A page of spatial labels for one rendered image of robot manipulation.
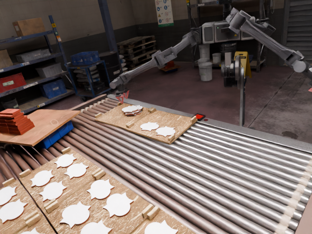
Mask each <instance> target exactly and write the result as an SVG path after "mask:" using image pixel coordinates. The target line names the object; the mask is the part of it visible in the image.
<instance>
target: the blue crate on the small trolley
mask: <svg viewBox="0 0 312 234"><path fill-rule="evenodd" d="M71 60H72V64H73V65H91V64H93V63H96V62H98V61H100V57H99V54H98V51H90V52H80V53H77V54H74V55H72V56H71Z"/></svg>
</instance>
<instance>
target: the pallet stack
mask: <svg viewBox="0 0 312 234"><path fill-rule="evenodd" d="M148 38H150V41H147V40H148ZM150 43H151V45H150ZM155 45H156V40H155V36H154V35H153V36H142V37H135V38H132V39H128V40H125V41H122V42H119V43H117V49H118V53H119V55H123V56H124V57H123V59H125V62H124V63H126V65H125V66H124V67H126V68H128V69H127V70H126V71H131V70H134V69H136V68H138V67H140V66H142V65H143V64H145V63H147V62H149V61H151V60H152V59H153V58H152V54H154V53H153V52H157V51H159V50H160V49H156V46H155ZM118 46H119V47H118ZM150 47H151V49H149V48H150Z"/></svg>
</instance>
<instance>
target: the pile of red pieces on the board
mask: <svg viewBox="0 0 312 234"><path fill-rule="evenodd" d="M20 111H21V110H20V109H6V110H4V111H2V112H0V133H6V134H15V135H22V134H24V133H26V132H27V131H29V130H30V129H32V128H33V127H35V126H34V124H33V122H32V121H31V120H30V119H29V118H27V116H24V113H23V112H20Z"/></svg>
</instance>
